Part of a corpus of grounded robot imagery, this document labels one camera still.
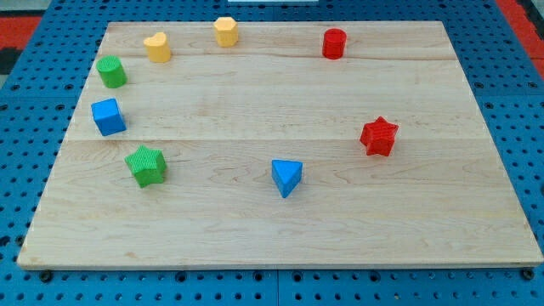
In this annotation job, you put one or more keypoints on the red star block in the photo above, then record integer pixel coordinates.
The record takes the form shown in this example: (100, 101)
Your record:
(378, 137)

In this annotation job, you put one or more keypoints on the green cylinder block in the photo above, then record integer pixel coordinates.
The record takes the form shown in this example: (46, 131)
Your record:
(111, 71)

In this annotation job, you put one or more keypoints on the green star block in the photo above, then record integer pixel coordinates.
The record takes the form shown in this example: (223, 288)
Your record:
(147, 166)

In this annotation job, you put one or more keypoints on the blue cube block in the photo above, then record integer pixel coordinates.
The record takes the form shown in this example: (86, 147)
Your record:
(108, 117)

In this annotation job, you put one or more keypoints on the yellow hexagon block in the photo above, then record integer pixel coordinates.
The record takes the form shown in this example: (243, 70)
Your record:
(226, 31)

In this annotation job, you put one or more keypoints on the blue triangle block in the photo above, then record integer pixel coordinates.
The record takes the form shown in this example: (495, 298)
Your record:
(286, 175)

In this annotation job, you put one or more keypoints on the red cylinder block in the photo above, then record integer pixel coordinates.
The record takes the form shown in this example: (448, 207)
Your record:
(334, 41)

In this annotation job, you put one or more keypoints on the yellow heart block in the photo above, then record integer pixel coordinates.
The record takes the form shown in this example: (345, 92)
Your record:
(157, 48)

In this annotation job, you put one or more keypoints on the wooden board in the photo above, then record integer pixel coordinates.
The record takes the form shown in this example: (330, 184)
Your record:
(442, 199)

